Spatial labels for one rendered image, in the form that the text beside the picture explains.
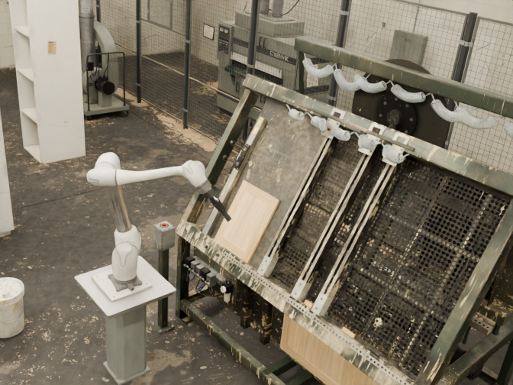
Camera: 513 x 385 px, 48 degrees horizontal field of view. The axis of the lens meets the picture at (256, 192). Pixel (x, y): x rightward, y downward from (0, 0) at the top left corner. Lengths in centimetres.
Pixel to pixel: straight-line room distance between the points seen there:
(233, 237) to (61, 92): 391
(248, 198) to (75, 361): 175
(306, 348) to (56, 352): 186
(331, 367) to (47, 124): 483
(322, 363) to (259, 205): 114
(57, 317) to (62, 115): 322
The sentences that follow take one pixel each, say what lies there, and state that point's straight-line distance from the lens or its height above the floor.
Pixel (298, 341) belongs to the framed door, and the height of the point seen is 41.
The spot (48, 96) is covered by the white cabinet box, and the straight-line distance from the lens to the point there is 742.
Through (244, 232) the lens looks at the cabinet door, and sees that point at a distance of 408.
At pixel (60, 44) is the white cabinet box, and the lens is 733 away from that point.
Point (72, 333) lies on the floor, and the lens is 485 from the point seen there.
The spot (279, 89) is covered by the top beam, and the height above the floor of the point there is 194.
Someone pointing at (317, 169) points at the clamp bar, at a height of 159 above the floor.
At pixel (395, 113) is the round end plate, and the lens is 415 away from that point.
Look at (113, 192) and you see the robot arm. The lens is 382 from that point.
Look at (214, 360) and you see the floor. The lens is 457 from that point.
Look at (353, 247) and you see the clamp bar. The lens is 352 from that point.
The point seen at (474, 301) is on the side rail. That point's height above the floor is 137.
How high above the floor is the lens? 309
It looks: 26 degrees down
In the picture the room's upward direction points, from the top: 5 degrees clockwise
